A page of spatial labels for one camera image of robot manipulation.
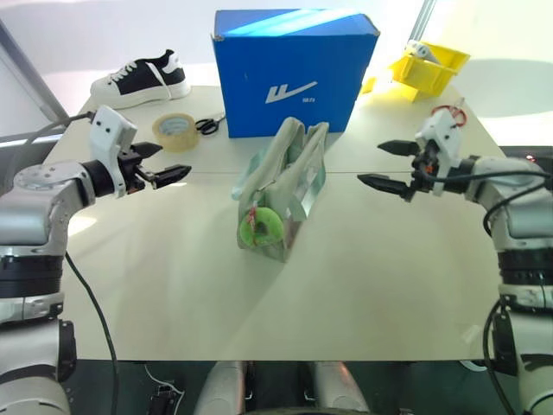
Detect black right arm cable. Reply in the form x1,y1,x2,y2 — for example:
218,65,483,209
481,296,520,415

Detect silver rounded robot leg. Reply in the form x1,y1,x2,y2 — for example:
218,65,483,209
309,361,371,415
194,361,248,415

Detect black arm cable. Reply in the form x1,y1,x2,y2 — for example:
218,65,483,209
63,252,120,415
481,296,520,415

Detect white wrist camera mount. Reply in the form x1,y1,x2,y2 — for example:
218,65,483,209
414,108,463,197
89,105,139,199

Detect silver metal rail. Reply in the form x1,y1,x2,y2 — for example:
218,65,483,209
408,0,440,44

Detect black and white sneaker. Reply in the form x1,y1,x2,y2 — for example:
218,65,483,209
89,48,192,111

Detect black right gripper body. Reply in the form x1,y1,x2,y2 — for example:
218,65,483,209
404,142,437,203

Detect transparent tote bag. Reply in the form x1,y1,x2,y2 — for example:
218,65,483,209
231,116,332,265

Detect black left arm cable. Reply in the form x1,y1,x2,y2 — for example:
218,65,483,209
63,252,120,415

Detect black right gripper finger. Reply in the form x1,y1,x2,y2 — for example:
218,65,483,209
378,139,419,157
357,173,411,201

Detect beige packing tape roll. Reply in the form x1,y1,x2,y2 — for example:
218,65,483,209
151,112,200,154

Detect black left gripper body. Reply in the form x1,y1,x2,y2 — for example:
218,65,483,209
115,144,156,194

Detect red handled scissors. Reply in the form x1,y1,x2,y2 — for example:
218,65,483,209
431,98,469,129

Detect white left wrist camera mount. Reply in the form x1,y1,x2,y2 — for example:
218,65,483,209
89,105,139,199

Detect grey left wrist cable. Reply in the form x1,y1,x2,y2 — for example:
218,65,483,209
0,110,96,149

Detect thin white cable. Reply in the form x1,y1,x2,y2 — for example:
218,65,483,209
143,363,186,395

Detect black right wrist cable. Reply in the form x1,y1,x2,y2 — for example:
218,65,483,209
425,166,553,237

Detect blue cardboard shoe box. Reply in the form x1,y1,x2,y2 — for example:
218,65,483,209
210,8,381,140

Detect black scissors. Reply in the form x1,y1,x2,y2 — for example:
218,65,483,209
194,111,227,137

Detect yellow plastic bin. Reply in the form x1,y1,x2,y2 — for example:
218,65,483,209
387,41,472,104

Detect white object in bin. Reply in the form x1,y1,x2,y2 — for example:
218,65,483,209
405,38,444,66

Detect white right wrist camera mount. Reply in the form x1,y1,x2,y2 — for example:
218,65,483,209
414,108,463,197

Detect grey metal frame post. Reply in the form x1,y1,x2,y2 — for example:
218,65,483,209
0,16,70,125

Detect green donut zipper charm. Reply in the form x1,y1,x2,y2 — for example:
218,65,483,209
236,206,284,250

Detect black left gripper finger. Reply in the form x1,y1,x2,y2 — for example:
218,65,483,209
130,141,164,163
150,163,193,190

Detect black plug connector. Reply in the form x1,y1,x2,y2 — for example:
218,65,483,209
149,384,179,415

